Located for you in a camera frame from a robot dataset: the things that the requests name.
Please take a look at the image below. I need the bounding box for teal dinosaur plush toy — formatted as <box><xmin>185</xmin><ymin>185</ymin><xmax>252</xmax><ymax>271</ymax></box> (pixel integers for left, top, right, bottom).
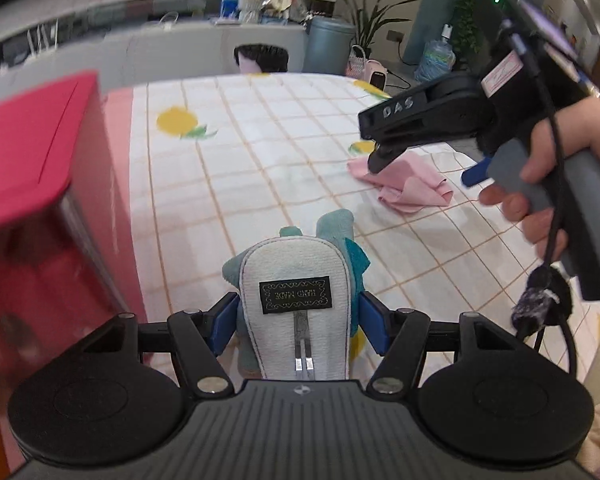
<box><xmin>222</xmin><ymin>209</ymin><xmax>370</xmax><ymax>379</ymax></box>

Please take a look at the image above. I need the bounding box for pink bin with black bag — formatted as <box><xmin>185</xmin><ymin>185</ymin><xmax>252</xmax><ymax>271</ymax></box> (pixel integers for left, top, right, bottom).
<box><xmin>234</xmin><ymin>44</ymin><xmax>289</xmax><ymax>74</ymax></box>

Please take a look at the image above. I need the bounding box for trailing green ivy plant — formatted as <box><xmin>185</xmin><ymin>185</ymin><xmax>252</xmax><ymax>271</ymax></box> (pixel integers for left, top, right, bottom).
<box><xmin>451</xmin><ymin>0</ymin><xmax>479</xmax><ymax>60</ymax></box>

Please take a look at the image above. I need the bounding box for white wifi router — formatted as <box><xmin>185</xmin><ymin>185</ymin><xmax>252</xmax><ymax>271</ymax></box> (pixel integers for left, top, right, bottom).
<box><xmin>24</xmin><ymin>24</ymin><xmax>58</xmax><ymax>64</ymax></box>

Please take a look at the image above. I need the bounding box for person's right hand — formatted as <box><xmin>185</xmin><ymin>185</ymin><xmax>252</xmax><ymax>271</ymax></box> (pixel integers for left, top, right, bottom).
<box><xmin>478</xmin><ymin>95</ymin><xmax>600</xmax><ymax>261</ymax></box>

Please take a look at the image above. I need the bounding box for pink cloth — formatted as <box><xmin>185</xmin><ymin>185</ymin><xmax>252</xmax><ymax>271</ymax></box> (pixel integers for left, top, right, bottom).
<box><xmin>347</xmin><ymin>152</ymin><xmax>454</xmax><ymax>214</ymax></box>

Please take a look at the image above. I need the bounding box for blue water jug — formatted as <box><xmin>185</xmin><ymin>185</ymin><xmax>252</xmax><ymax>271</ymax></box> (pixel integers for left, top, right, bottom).
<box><xmin>414</xmin><ymin>24</ymin><xmax>456</xmax><ymax>82</ymax></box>

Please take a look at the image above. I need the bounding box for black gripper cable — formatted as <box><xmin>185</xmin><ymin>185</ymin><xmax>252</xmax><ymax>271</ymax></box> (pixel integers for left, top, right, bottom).
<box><xmin>499</xmin><ymin>19</ymin><xmax>579</xmax><ymax>378</ymax></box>

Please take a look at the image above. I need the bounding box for grey green metal bin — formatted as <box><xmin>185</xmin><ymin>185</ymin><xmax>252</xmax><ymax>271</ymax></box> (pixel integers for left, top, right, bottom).
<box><xmin>302</xmin><ymin>16</ymin><xmax>355</xmax><ymax>75</ymax></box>

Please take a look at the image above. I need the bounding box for red Wonderlab box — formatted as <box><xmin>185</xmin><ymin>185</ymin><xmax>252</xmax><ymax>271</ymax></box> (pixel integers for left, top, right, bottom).
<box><xmin>0</xmin><ymin>70</ymin><xmax>135</xmax><ymax>479</ymax></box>

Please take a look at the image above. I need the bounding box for pink space heater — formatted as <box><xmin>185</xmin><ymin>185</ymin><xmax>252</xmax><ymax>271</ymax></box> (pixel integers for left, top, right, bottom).
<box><xmin>364</xmin><ymin>60</ymin><xmax>388</xmax><ymax>91</ymax></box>

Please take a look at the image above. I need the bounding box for pink poster sheet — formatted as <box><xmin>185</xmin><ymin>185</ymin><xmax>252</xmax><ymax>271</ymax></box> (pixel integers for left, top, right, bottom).
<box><xmin>102</xmin><ymin>88</ymin><xmax>146</xmax><ymax>320</ymax></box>

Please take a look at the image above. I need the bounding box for lemon pattern checked tablecloth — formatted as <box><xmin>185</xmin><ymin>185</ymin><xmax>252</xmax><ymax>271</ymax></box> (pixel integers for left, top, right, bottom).
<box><xmin>126</xmin><ymin>71</ymin><xmax>600</xmax><ymax>391</ymax></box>

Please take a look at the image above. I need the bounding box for tall green potted plant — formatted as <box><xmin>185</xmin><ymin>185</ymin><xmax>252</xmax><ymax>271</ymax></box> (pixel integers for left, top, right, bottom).
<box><xmin>341</xmin><ymin>0</ymin><xmax>417</xmax><ymax>58</ymax></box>

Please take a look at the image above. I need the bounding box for white TV console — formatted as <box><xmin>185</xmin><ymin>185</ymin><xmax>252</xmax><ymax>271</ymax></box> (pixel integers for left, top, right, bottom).
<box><xmin>0</xmin><ymin>22</ymin><xmax>308</xmax><ymax>102</ymax></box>

